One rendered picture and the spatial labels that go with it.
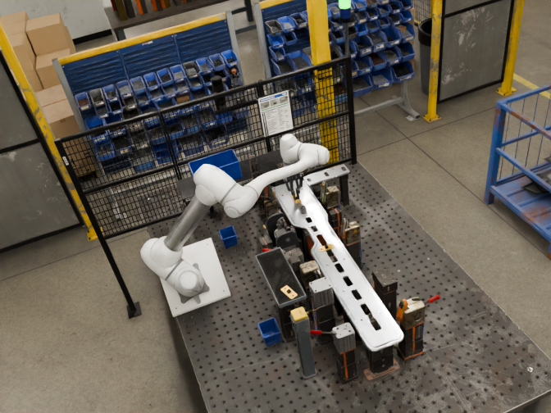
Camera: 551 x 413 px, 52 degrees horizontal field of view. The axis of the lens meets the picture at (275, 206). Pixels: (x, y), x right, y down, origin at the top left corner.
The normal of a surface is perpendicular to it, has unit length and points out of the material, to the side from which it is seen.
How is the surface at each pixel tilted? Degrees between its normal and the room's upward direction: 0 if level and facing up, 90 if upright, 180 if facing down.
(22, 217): 94
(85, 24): 90
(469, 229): 0
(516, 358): 0
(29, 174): 91
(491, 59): 92
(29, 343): 0
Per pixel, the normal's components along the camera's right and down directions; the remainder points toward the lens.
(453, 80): 0.38, 0.55
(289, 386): -0.14, -0.76
